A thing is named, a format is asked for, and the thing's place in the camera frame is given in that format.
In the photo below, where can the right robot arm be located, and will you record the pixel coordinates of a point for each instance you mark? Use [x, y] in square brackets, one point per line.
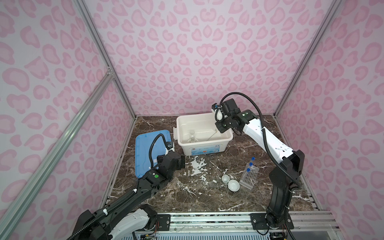
[288, 163]

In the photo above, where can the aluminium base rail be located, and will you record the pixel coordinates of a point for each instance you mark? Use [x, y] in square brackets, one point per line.
[301, 225]

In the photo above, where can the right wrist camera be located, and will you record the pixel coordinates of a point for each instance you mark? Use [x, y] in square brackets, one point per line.
[217, 110]

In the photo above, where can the small white ceramic crucible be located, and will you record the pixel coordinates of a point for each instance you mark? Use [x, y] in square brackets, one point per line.
[225, 179]

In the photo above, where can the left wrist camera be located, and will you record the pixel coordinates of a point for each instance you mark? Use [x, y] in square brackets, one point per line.
[170, 146]

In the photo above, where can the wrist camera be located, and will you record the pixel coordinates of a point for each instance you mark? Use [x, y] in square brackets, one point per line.
[170, 146]
[217, 110]

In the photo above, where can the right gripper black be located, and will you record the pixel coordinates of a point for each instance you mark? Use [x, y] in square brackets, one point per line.
[219, 126]

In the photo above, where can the blue plastic bin lid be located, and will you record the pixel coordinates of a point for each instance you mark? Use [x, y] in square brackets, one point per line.
[142, 147]

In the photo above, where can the white plastic storage bin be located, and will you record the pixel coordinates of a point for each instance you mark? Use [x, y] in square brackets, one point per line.
[204, 126]

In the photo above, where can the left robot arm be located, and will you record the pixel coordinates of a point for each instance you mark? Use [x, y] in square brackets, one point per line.
[100, 224]

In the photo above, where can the clear plastic test tube rack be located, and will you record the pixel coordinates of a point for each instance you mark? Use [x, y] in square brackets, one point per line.
[249, 184]

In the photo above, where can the white ceramic evaporating dish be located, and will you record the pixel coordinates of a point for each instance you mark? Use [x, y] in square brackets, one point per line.
[233, 185]

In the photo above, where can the clear glass flask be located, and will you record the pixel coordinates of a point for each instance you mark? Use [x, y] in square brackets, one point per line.
[192, 140]

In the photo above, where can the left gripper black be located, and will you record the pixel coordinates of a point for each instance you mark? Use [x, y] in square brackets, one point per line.
[182, 162]

